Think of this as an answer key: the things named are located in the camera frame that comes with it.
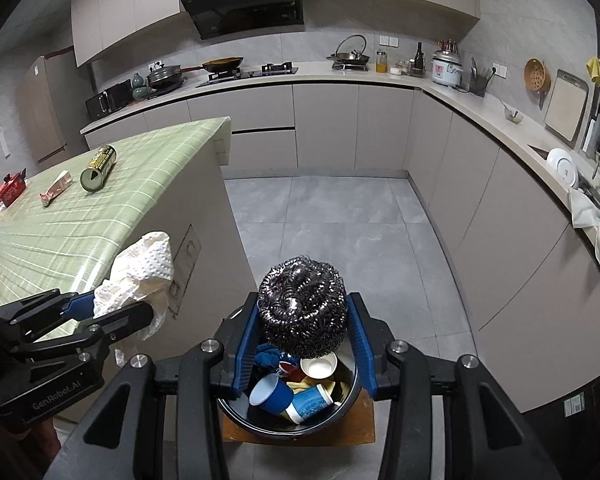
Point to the white plate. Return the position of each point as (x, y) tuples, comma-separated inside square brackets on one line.
[(562, 167)]

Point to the white rice cooker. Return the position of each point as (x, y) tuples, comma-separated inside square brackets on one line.
[(447, 70)]

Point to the beige kitchen island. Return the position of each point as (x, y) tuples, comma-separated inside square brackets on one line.
[(205, 220)]

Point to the beige cutting board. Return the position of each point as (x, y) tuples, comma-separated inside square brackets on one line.
[(565, 107)]

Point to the person's left forearm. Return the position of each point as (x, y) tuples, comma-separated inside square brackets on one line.
[(35, 442)]

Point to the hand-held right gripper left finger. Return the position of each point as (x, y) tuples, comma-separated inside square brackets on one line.
[(245, 340)]

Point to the white paper towel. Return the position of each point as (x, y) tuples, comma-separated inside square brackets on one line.
[(145, 265)]

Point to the dark blue paper cup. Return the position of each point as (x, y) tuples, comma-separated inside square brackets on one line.
[(275, 392)]

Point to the yellow oil bottle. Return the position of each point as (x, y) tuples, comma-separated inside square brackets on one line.
[(381, 62)]

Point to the small white cutting board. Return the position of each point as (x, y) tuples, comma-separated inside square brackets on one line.
[(592, 135)]

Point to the black gas stove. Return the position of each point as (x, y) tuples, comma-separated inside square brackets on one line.
[(260, 72)]

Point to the steel wool scrubber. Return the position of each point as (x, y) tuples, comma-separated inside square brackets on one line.
[(300, 300)]

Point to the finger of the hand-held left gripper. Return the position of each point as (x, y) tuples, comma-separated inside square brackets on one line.
[(77, 305), (120, 322)]

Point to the bamboo strainer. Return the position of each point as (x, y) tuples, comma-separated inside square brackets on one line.
[(536, 75)]

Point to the white crumpled plastic bag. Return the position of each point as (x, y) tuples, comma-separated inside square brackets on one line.
[(587, 210)]

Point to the blue and white paper cup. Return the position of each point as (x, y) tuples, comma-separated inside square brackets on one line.
[(307, 402)]

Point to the small black countertop oven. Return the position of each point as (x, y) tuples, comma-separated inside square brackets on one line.
[(98, 105)]

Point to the red patterned pot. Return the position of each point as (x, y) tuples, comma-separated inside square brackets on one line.
[(11, 189)]

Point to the yellow and black can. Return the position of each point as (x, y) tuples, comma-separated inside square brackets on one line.
[(100, 167)]

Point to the yellow cloth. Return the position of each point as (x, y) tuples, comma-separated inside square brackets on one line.
[(328, 389)]

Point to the black range hood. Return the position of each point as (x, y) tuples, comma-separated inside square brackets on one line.
[(240, 10)]

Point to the wok with glass lid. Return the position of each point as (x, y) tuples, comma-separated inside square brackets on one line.
[(350, 55)]

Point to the black frying pan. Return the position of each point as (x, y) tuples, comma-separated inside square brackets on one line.
[(222, 63)]

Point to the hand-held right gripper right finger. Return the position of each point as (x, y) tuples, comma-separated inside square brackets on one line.
[(362, 345)]

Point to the white wall panel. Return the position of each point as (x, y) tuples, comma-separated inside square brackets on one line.
[(3, 141)]

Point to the pink white snack wrapper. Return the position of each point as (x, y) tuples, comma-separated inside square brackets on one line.
[(57, 187)]

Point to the black round trash bin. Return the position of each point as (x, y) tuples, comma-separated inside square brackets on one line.
[(260, 422)]

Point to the blue soda can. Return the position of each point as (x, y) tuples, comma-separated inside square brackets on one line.
[(283, 367)]

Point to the dark wine bottle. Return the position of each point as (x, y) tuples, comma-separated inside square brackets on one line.
[(419, 57)]

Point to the lidded black pan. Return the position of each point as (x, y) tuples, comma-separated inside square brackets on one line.
[(165, 76)]

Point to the black utensil holder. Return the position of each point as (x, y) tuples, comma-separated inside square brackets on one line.
[(480, 85)]

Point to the beige refrigerator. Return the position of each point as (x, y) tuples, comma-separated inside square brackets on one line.
[(45, 110)]

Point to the blue cloth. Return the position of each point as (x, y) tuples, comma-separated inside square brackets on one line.
[(267, 357)]

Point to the small bowl with spoon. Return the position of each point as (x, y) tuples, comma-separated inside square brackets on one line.
[(514, 117)]

